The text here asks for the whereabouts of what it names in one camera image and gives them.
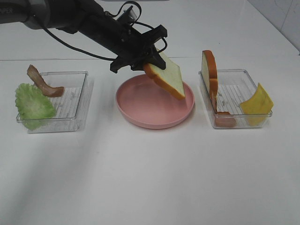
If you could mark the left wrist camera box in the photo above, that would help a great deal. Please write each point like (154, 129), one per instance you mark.
(128, 16)

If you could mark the brown bacon strip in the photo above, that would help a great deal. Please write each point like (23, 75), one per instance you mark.
(46, 90)

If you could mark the left clear plastic tray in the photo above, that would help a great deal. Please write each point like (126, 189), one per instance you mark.
(71, 108)

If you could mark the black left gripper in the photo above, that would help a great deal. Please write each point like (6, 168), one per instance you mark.
(133, 48)

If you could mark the clear plastic tray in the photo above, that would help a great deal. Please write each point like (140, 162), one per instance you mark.
(234, 87)
(71, 108)

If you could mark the right clear plastic tray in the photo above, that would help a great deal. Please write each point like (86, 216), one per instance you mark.
(234, 87)

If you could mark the yellow cheese slice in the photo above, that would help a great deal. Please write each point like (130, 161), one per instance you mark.
(257, 106)

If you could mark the bread slice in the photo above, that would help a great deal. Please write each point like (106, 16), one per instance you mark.
(210, 76)
(169, 78)

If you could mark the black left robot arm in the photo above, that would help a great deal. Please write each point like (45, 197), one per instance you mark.
(70, 16)

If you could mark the pink round plate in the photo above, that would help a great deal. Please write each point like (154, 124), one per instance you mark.
(147, 105)

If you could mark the green lettuce leaf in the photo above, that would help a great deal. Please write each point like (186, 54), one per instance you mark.
(33, 106)

